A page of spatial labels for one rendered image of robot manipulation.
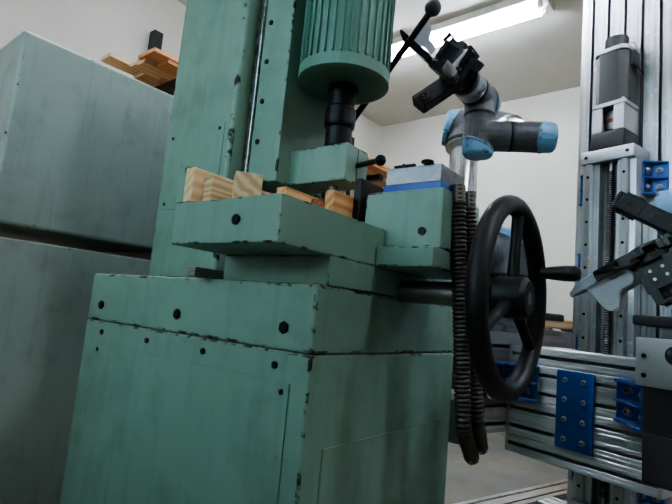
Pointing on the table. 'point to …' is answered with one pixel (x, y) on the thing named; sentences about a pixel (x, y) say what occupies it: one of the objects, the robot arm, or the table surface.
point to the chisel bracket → (326, 168)
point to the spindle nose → (340, 113)
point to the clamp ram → (362, 197)
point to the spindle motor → (347, 47)
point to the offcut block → (247, 184)
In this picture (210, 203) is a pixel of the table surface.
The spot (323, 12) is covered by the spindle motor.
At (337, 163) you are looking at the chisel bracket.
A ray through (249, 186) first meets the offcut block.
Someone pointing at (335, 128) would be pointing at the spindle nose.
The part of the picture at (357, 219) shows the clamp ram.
